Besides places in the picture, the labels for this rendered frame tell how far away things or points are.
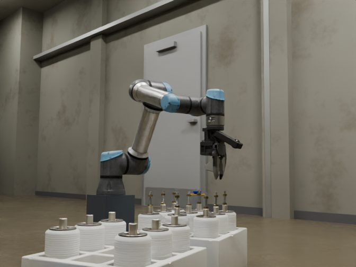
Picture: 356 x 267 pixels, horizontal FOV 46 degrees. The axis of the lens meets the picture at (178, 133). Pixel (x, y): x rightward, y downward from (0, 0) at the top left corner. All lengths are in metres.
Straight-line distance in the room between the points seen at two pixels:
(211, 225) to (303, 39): 3.01
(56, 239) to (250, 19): 3.87
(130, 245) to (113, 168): 1.14
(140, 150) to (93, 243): 0.99
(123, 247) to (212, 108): 0.80
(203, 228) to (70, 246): 0.54
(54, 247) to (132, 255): 0.25
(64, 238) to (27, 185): 7.06
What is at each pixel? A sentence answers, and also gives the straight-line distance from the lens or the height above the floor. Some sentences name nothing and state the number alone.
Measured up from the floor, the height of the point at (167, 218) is 0.24.
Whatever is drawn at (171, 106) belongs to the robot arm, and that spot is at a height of 0.68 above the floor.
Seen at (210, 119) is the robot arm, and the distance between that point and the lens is 1.70.
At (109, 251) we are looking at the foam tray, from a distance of 1.34.
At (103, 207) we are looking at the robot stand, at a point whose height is 0.24.
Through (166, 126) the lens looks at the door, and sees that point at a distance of 5.30.
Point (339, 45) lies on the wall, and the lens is 4.13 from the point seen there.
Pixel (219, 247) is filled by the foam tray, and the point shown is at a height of 0.15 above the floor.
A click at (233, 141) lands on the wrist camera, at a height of 0.54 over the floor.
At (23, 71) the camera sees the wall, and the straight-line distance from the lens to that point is 8.40.
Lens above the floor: 0.41
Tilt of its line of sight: 6 degrees up
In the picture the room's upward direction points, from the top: 1 degrees clockwise
